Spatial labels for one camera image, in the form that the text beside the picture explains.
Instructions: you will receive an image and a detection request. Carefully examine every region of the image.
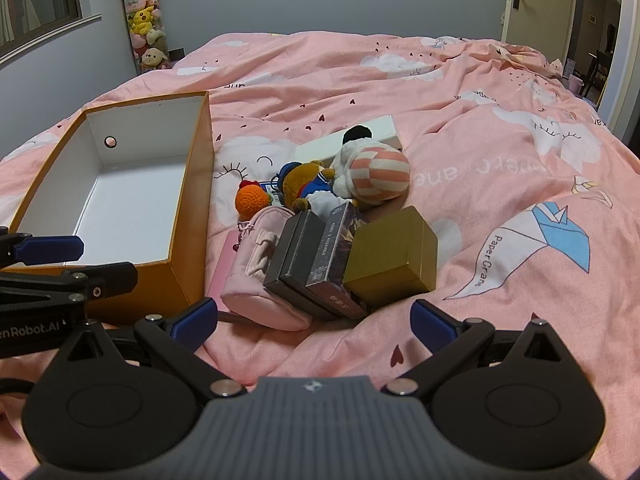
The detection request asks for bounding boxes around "black box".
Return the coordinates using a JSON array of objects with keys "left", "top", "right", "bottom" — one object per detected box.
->
[{"left": 263, "top": 210, "right": 342, "bottom": 322}]

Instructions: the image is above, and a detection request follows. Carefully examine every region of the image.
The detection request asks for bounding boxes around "brown bear plush blue outfit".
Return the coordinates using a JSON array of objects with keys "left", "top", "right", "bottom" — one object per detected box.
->
[{"left": 272, "top": 160, "right": 361, "bottom": 214}]

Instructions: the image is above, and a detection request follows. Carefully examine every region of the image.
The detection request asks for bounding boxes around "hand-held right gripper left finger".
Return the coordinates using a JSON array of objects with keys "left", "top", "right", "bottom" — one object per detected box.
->
[{"left": 50, "top": 297, "right": 248, "bottom": 400}]

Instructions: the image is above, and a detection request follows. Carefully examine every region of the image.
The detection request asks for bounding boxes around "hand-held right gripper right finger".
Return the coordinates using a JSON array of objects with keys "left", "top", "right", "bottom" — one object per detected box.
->
[{"left": 382, "top": 299, "right": 576, "bottom": 397}]

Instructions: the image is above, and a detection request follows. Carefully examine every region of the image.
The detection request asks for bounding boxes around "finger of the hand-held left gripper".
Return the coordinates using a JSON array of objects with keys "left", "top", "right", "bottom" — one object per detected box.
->
[
  {"left": 0, "top": 261, "right": 139, "bottom": 313},
  {"left": 0, "top": 227, "right": 85, "bottom": 269}
]

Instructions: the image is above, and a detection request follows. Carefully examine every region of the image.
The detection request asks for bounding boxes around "dark printed box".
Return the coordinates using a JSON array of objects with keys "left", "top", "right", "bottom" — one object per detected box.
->
[{"left": 305, "top": 201, "right": 372, "bottom": 321}]

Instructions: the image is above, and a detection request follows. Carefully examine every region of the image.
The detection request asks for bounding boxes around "cream door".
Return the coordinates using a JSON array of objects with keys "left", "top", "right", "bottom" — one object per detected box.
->
[{"left": 501, "top": 0, "right": 582, "bottom": 47}]

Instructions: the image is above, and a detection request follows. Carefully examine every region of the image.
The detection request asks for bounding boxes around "pink pouch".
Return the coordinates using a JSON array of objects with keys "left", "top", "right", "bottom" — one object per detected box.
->
[{"left": 221, "top": 205, "right": 314, "bottom": 332}]

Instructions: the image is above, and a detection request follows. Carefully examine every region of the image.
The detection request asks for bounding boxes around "clear tube of plush toys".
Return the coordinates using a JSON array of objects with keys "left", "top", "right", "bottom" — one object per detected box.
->
[{"left": 112, "top": 0, "right": 174, "bottom": 74}]

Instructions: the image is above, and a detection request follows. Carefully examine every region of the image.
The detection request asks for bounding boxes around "orange crochet toy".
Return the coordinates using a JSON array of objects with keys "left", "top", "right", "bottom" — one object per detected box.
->
[{"left": 235, "top": 179, "right": 274, "bottom": 221}]

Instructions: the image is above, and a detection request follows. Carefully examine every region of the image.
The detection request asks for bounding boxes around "window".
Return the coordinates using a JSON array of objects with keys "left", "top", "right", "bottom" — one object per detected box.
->
[{"left": 0, "top": 0, "right": 96, "bottom": 64}]

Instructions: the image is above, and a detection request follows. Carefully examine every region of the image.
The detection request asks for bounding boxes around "orange cardboard box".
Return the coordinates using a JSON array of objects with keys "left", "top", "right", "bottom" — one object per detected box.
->
[{"left": 8, "top": 91, "right": 216, "bottom": 325}]

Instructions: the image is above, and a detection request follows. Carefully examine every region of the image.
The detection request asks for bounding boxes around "long white box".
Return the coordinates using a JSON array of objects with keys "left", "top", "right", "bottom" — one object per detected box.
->
[{"left": 292, "top": 115, "right": 404, "bottom": 168}]

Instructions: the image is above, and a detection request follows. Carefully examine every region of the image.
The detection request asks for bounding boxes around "dark chair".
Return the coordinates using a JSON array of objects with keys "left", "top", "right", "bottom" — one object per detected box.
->
[{"left": 580, "top": 50, "right": 614, "bottom": 101}]

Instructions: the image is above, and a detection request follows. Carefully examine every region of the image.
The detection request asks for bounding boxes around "pink printed blanket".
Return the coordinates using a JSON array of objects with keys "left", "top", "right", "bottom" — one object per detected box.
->
[{"left": 0, "top": 31, "right": 640, "bottom": 480}]

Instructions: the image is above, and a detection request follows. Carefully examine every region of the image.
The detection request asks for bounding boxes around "white plush toy striped hat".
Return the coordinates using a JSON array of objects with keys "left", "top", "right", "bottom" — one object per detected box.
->
[{"left": 327, "top": 126, "right": 411, "bottom": 211}]

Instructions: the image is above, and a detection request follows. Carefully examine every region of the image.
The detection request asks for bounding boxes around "gold box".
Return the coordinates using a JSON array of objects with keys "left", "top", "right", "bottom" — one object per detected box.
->
[{"left": 342, "top": 205, "right": 439, "bottom": 309}]

